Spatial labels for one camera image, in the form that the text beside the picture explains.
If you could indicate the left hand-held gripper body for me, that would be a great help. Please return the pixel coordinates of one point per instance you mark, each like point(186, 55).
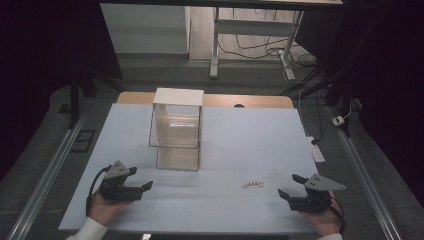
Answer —
point(115, 191)

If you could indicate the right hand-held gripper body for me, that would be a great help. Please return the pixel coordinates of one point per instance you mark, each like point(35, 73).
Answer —
point(311, 202)

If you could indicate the small clear plastic object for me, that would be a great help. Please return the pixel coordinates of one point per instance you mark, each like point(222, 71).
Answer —
point(253, 184)

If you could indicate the clear box with white lid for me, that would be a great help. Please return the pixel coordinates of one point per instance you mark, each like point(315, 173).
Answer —
point(176, 133)

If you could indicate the person's left hand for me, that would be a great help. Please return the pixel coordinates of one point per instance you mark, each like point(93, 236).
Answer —
point(103, 210)

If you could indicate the person's right hand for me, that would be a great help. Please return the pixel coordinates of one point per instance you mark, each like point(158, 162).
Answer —
point(328, 221)

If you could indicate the white power strip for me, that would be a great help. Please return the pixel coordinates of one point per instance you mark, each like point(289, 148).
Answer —
point(315, 151)

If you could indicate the light blue table mat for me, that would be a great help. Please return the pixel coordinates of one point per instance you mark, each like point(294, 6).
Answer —
point(250, 143)

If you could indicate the white plug adapter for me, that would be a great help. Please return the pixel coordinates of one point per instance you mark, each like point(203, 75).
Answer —
point(338, 120)

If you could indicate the wooden table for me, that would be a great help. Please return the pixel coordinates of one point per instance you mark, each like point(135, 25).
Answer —
point(260, 101)

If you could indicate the black metal stand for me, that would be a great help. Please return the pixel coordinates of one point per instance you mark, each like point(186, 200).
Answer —
point(75, 100)

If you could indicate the dark curtain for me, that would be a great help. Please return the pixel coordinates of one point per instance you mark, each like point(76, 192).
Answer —
point(40, 60)
point(383, 66)

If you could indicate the white cabinet panel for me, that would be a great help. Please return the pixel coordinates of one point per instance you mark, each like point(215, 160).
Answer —
point(146, 30)

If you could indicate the metal floor rail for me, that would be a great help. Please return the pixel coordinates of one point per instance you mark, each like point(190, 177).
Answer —
point(363, 180)
point(43, 180)

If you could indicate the black floor frame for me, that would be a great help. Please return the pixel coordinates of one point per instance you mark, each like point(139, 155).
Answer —
point(83, 141)

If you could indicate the white desk frame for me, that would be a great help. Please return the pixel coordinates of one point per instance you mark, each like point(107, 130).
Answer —
point(253, 27)

